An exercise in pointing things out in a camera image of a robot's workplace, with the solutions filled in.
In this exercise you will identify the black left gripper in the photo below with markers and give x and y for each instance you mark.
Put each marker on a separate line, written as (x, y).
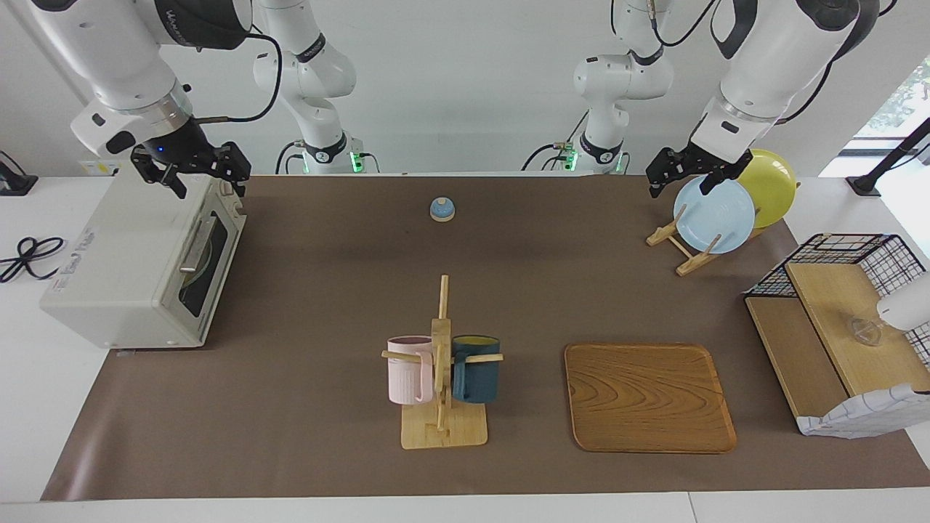
(708, 161)

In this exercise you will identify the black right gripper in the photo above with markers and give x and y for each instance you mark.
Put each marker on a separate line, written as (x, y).
(185, 149)

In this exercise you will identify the green plate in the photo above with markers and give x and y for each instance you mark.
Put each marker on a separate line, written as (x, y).
(195, 270)

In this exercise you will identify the beige toaster oven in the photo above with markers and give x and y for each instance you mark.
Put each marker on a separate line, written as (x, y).
(123, 261)

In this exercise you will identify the light blue plate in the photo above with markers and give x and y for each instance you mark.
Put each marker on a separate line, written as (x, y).
(716, 218)

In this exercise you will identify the wooden plate rack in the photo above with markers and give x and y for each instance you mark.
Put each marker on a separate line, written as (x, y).
(690, 263)

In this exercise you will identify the yellow plate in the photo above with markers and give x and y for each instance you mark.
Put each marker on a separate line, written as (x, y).
(774, 185)

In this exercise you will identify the brown table mat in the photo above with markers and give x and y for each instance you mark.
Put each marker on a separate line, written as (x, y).
(327, 290)

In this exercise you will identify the black table clamp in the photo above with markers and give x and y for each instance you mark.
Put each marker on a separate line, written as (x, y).
(14, 181)

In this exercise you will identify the black angled stand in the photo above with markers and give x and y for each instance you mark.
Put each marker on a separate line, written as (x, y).
(890, 160)

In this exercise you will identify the wooden serving tray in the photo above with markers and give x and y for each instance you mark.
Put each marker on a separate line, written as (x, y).
(647, 399)

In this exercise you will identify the window with greenery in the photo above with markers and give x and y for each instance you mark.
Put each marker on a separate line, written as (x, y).
(901, 102)

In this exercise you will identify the small clear glass item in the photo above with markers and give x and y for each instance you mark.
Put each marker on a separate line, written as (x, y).
(864, 330)

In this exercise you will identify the small blue call bell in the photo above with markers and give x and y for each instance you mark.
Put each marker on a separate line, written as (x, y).
(442, 209)

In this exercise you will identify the white rounded device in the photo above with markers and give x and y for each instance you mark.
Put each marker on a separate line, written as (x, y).
(908, 305)

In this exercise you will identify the pink mug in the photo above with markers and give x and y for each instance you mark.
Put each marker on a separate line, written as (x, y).
(408, 374)

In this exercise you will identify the dark blue mug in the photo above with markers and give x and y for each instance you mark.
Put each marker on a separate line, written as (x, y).
(477, 378)

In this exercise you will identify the wooden mug tree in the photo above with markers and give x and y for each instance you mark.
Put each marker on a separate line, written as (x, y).
(441, 428)

